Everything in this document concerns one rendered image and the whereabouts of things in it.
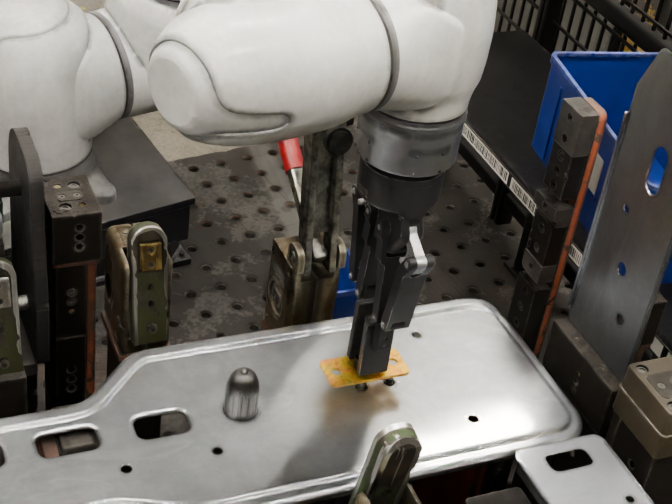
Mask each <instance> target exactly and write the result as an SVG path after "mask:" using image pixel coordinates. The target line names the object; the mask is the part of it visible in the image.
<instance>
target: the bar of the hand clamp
mask: <svg viewBox="0 0 672 504"><path fill-rule="evenodd" d="M346 123H347V121H346V122H344V123H343V124H340V125H338V126H335V127H332V128H329V129H326V130H323V131H320V132H316V133H313V134H309V135H305V136H304V151H303V168H302V185H301V203H300V220H299V237H298V242H299V243H300V244H301V246H302V248H303V250H304V253H305V268H304V274H303V276H310V275H311V261H312V245H313V234H314V233H322V232H324V235H323V244H324V248H327V251H328V256H327V257H326V258H325V259H324V260H323V261H322V265H323V266H324V267H325V268H326V269H327V271H328V272H329V273H331V272H335V271H336V258H337V245H338V231H339V218H340V204H341V191H342V177H343V164H344V154H345V153H346V152H347V151H348V150H349V149H350V148H351V146H352V143H353V136H352V134H351V132H350V131H349V130H348V129H347V128H346Z"/></svg>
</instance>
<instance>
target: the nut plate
mask: <svg viewBox="0 0 672 504"><path fill-rule="evenodd" d="M358 357H359V355H355V359H352V360H350V359H349V358H348V356H343V357H337V358H331V359H325V360H321V361H320V364H319V366H320V368H321V370H322V372H323V374H324V375H325V377H326V379H327V381H328V382H329V384H330V386H332V387H334V388H338V387H344V386H349V385H355V384H360V383H366V382H371V381H377V380H382V379H388V378H393V377H399V376H405V375H408V374H409V368H408V366H407V364H406V363H405V361H404V360H403V358H402V357H401V355H400V354H399V352H398V351H397V350H396V349H393V348H391V352H390V358H389V361H390V360H392V361H395V362H396V363H397V364H396V365H391V364H389V363H388V369H387V371H385V372H380V373H374V374H369V375H363V376H359V374H358V373H357V371H356V370H357V363H358ZM333 370H338V371H340V372H341V374H340V375H335V374H333V373H332V371H333Z"/></svg>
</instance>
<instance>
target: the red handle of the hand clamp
mask: <svg viewBox="0 0 672 504"><path fill-rule="evenodd" d="M277 143H278V147H279V151H280V154H281V158H282V162H283V166H284V170H285V174H287V175H288V178H289V181H290V185H291V189H292V193H293V197H294V201H295V205H296V208H297V212H298V216H299V220H300V203H301V185H302V168H303V157H302V153H301V149H300V146H299V142H298V138H293V139H288V140H283V141H278V142H277ZM327 256H328V251H327V248H324V244H323V240H322V237H321V233H314V234H313V245H312V261H311V262H312V263H316V262H322V261H323V260H324V259H325V258H326V257H327Z"/></svg>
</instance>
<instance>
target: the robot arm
mask: <svg viewBox="0 0 672 504"><path fill-rule="evenodd" d="M497 1H498V0H105V1H104V4H103V8H101V9H98V10H95V11H91V12H88V13H84V12H83V11H82V9H81V8H80V7H78V6H77V5H76V4H74V3H73V2H72V1H70V0H0V181H9V154H8V140H9V132H10V129H11V128H20V127H27V128H28V130H29V132H30V136H31V137H32V139H33V142H34V144H35V147H36V150H37V152H38V155H39V159H40V162H41V167H42V173H43V179H47V178H57V177H66V176H76V175H86V176H87V178H88V180H89V183H90V185H91V187H92V190H93V192H94V194H95V197H96V199H97V201H98V204H99V205H108V204H111V203H113V202H114V201H115V200H116V189H115V187H114V186H113V185H112V184H111V183H110V182H109V181H108V180H107V179H106V177H105V175H104V173H103V171H102V169H101V167H100V164H99V162H98V160H97V158H96V156H95V154H94V149H93V143H92V138H94V137H96V136H97V135H98V134H100V133H101V132H102V131H104V130H105V129H106V128H108V127H109V126H111V125H112V124H113V123H115V122H116V121H117V120H120V119H123V118H127V117H132V116H138V115H143V114H147V113H151V112H155V111H159V112H160V114H161V115H162V117H163V118H164V119H165V120H166V121H167V122H168V123H169V124H170V125H171V126H173V127H174V128H175V129H176V130H177V131H179V132H180V133H181V134H182V135H184V136H185V137H187V138H189V139H191V140H194V141H198V142H201V143H205V144H211V145H218V146H250V145H260V144H267V143H272V142H278V141H283V140H288V139H293V138H297V137H301V136H305V135H309V134H313V133H316V132H320V131H323V130H326V129H329V128H332V127H335V126H338V125H340V124H343V123H344V122H346V121H348V120H350V119H352V118H354V117H356V116H358V121H357V127H356V134H355V143H354V146H356V148H357V150H358V152H359V153H360V161H359V167H358V174H357V180H356V184H353V186H352V198H353V220H352V234H351V248H350V262H349V279H350V281H351V282H355V281H356V287H355V294H356V297H357V298H358V300H357V301H356V306H355V311H354V317H353V322H352V328H351V333H350V339H349V344H348V350H347V356H348V358H349V359H350V360H352V359H355V355H359V357H358V363H357V370H356V371H357V373H358V374H359V376H363V375H369V374H374V373H380V372H385V371H387V369H388V363H389V358H390V352H391V347H392V341H393V336H394V330H397V329H403V328H408V327H409V326H410V323H411V320H412V317H413V314H414V311H415V308H416V305H417V302H418V299H419V296H420V293H421V290H422V288H423V285H424V282H425V279H426V276H427V274H428V273H429V272H430V271H431V270H432V268H433V267H434V265H435V259H434V256H433V255H432V254H427V255H425V254H424V252H423V249H422V246H421V243H420V240H421V239H422V237H423V233H424V227H423V217H424V215H425V214H426V213H427V212H428V211H429V210H430V209H431V208H432V207H433V206H435V205H436V204H437V202H438V201H439V199H440V196H441V191H442V187H443V182H444V177H445V172H446V170H448V169H449V168H450V167H451V166H452V165H453V164H454V163H455V161H456V159H457V154H458V150H459V145H460V140H461V136H462V131H463V126H464V122H465V120H466V118H467V113H468V109H467V108H468V104H469V101H470V98H471V96H472V94H473V91H474V90H475V88H476V86H477V85H478V83H479V81H480V80H481V77H482V74H483V71H484V68H485V65H486V61H487V58H488V54H489V49H490V45H491V41H492V37H493V31H494V25H495V18H496V11H497ZM359 265H360V268H359Z"/></svg>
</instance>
